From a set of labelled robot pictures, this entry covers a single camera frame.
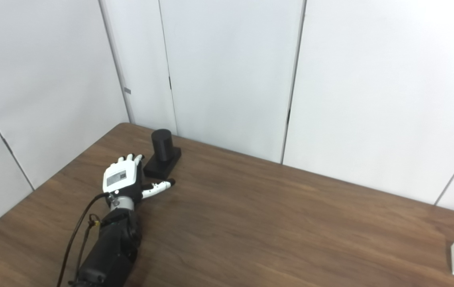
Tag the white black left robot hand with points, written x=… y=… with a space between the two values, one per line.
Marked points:
x=121 y=177

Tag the black peg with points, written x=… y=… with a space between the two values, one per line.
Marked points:
x=162 y=153

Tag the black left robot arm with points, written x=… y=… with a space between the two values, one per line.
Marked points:
x=111 y=251

